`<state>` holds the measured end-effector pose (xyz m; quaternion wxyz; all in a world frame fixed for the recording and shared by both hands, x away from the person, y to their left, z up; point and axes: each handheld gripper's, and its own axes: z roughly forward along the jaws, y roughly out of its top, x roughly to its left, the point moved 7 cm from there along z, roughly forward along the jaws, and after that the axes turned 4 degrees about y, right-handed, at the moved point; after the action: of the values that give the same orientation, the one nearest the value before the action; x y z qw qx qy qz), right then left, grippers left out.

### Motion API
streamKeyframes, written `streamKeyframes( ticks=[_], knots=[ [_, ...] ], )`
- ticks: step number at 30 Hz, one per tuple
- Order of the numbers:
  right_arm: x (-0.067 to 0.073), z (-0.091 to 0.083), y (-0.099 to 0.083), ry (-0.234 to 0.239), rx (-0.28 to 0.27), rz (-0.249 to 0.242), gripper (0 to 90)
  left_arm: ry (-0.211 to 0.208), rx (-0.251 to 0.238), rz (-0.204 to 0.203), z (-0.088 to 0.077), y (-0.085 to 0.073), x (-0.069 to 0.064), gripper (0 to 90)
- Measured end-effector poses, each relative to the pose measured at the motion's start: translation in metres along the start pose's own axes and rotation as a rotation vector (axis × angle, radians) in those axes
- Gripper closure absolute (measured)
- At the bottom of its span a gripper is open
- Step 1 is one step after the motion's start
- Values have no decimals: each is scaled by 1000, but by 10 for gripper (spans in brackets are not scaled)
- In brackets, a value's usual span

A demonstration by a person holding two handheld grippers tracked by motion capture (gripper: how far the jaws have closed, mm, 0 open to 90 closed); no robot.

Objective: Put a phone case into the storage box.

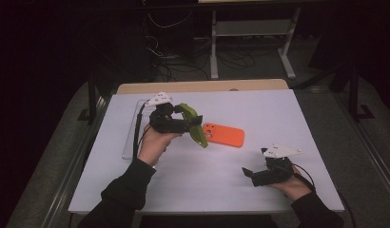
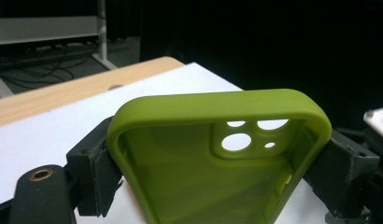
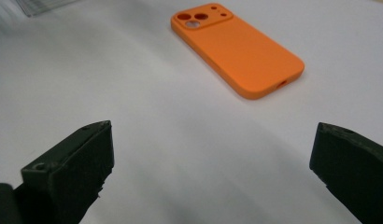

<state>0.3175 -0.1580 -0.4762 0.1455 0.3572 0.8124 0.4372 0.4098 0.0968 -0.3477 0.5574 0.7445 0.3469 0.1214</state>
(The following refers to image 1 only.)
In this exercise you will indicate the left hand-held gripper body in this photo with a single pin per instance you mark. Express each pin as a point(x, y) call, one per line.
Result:
point(166, 123)

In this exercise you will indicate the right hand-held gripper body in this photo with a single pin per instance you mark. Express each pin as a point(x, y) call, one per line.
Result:
point(272, 172)

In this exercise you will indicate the green phone case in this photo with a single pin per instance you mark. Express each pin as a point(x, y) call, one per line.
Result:
point(193, 126)

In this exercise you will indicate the orange phone case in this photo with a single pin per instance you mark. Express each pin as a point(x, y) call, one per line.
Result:
point(226, 135)

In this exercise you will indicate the clear plastic rack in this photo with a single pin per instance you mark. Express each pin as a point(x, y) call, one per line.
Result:
point(131, 139)

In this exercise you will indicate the person's left hand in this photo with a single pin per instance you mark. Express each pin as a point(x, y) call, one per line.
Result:
point(155, 145)

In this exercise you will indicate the person's right hand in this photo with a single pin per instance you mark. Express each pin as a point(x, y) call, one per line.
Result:
point(293, 186)

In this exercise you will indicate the wooden table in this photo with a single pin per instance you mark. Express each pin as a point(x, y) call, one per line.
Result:
point(199, 86)

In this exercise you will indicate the black metal stand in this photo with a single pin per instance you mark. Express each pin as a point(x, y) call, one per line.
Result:
point(91, 101)
point(354, 95)

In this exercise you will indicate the metal frame rail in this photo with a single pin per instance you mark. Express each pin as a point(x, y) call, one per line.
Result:
point(72, 167)
point(370, 148)

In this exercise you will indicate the white metal desk frame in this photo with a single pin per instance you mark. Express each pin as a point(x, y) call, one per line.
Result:
point(251, 28)

